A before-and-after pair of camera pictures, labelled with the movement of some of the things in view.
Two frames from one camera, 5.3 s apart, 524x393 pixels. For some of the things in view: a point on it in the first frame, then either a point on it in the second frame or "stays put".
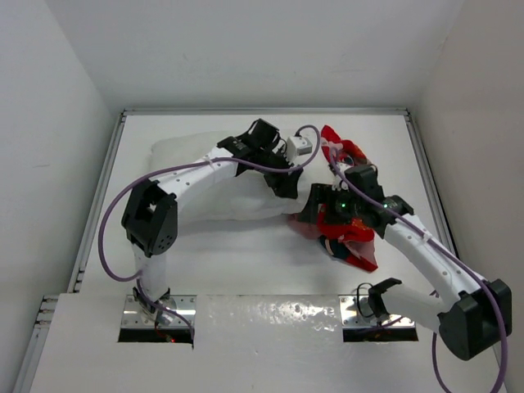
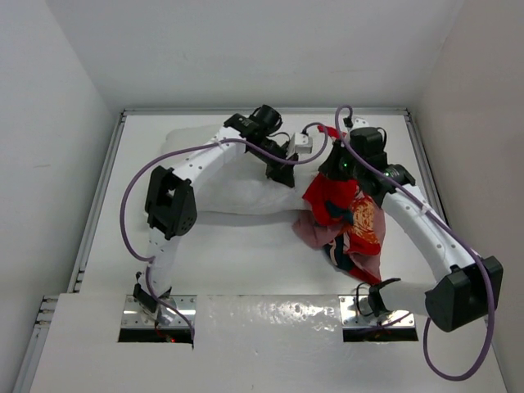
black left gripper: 285,183 -> 282,173
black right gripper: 320,192 -> 329,166
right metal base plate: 354,313 stays put
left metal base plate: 134,316 stays put
